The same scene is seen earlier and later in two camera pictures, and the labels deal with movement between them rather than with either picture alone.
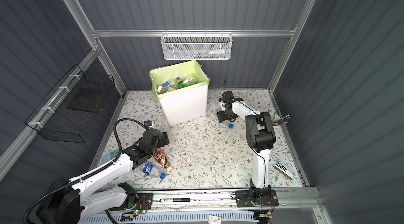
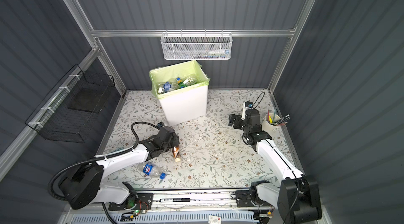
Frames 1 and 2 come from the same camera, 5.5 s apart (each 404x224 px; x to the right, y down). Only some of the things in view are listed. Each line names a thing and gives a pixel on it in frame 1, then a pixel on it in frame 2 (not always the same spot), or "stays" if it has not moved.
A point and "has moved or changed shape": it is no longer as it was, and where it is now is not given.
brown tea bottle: (160, 158) -> (175, 154)
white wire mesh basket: (196, 46) stays
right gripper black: (222, 118) -> (233, 117)
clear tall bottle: (190, 80) stays
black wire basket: (70, 111) stays
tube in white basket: (225, 51) stays
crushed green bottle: (181, 84) stays
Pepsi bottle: (151, 170) stays
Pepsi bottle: (230, 125) has moved or changed shape
